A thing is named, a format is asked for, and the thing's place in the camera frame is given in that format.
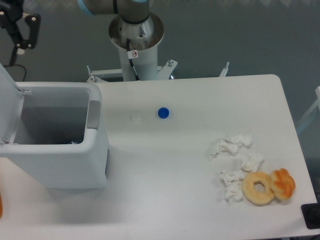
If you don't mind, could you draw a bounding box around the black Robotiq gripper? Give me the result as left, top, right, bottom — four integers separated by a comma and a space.
0, 0, 42, 67

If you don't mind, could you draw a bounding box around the white trash can lid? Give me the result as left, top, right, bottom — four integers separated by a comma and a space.
0, 65, 24, 145

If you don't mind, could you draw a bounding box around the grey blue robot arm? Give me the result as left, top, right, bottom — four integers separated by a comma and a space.
0, 0, 150, 66

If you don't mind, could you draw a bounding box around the white trash can body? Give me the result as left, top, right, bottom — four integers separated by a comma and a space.
0, 82, 109, 189

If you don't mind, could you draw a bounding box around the blue bottle cap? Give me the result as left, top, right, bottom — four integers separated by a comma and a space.
157, 107, 170, 119

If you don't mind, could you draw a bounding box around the orange object at left edge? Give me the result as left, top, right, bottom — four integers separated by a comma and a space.
0, 193, 3, 219

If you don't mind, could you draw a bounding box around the upper crumpled white tissue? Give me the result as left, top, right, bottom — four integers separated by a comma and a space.
209, 134, 254, 161

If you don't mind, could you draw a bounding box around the crumpled white tissue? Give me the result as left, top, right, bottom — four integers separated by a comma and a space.
241, 153, 264, 173
209, 134, 254, 161
219, 170, 245, 206

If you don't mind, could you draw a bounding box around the lower crumpled white tissue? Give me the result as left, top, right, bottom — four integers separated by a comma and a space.
219, 170, 245, 206

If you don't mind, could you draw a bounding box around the middle crumpled white tissue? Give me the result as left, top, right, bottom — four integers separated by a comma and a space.
241, 153, 264, 173

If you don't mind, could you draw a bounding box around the orange glazed twisted bread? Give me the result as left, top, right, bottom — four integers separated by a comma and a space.
269, 168, 296, 201

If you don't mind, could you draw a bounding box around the black device at table corner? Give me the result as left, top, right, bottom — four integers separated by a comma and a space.
301, 203, 320, 230

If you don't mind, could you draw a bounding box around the black cable on floor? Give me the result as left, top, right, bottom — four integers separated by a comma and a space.
2, 64, 27, 82

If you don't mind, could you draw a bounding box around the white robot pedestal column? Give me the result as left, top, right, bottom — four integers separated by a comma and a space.
109, 13, 164, 82

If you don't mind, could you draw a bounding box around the black cable on pedestal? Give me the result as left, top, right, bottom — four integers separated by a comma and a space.
125, 37, 141, 81

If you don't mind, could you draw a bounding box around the plain ring donut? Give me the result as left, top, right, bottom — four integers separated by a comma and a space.
241, 171, 275, 205

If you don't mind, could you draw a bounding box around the white metal frame at right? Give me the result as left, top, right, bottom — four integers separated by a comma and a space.
296, 86, 320, 136

